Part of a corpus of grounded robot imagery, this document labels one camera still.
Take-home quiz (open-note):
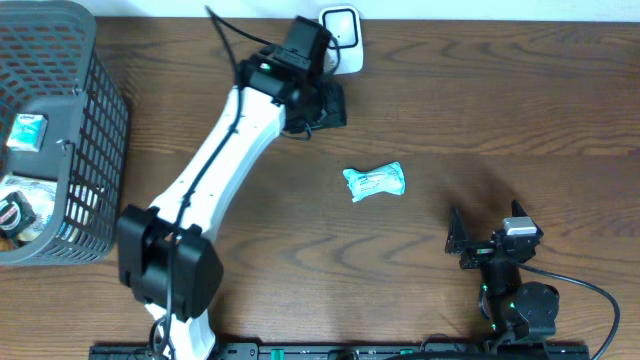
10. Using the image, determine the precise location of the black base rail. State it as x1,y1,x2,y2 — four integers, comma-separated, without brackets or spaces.
88,341,591,360

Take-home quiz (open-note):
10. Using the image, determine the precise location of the dark grey plastic basket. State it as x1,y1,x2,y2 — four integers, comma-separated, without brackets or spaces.
1,1,130,266

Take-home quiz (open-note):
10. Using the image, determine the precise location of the mint green wipes pack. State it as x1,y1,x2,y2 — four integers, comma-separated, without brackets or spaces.
342,162,406,202

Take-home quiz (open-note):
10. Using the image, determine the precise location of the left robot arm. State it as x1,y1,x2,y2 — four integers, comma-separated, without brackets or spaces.
115,17,346,359

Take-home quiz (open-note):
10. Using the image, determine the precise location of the cream snack bag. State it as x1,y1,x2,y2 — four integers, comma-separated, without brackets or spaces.
1,174,57,243

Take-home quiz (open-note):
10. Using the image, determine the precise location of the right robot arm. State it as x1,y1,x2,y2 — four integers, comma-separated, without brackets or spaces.
445,200,559,353

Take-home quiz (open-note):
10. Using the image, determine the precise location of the white barcode scanner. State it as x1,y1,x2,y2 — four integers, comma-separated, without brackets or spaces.
319,5,364,75

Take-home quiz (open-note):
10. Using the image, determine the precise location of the teal tissue box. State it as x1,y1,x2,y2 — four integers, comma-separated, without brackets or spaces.
6,113,48,152

